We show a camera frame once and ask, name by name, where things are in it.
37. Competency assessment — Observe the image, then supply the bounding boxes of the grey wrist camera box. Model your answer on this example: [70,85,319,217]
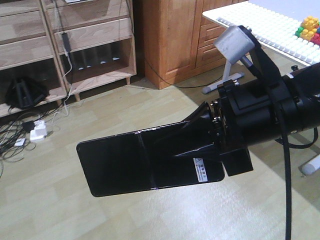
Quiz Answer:
[213,25,257,65]

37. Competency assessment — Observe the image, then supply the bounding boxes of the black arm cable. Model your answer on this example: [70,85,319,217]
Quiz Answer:
[271,84,320,240]

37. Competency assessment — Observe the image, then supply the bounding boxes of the wooden cabinet with drawers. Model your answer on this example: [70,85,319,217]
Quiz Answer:
[132,0,237,89]

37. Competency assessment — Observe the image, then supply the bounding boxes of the colourful toy bricks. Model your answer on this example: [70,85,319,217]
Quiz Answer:
[294,15,320,45]

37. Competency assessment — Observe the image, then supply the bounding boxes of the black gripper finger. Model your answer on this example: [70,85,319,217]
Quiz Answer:
[153,101,221,161]

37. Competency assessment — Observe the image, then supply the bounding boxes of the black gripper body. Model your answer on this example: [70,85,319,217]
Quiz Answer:
[211,76,298,178]

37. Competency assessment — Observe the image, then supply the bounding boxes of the white power strip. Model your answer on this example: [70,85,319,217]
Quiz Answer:
[29,120,48,143]

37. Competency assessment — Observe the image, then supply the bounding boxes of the grey table leg base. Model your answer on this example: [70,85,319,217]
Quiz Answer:
[202,60,245,94]

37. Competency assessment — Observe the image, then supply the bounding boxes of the black triangular stand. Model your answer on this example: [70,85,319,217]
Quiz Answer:
[5,76,49,110]

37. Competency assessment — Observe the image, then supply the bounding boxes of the black foldable phone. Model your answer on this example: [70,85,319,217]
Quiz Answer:
[76,122,225,197]

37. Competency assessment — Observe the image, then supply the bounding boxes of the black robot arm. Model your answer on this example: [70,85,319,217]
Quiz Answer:
[153,64,320,176]

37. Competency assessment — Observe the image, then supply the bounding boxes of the wooden shelf unit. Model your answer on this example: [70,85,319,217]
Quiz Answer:
[0,0,137,103]

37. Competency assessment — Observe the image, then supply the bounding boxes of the white studded building board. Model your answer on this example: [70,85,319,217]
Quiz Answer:
[202,0,320,66]

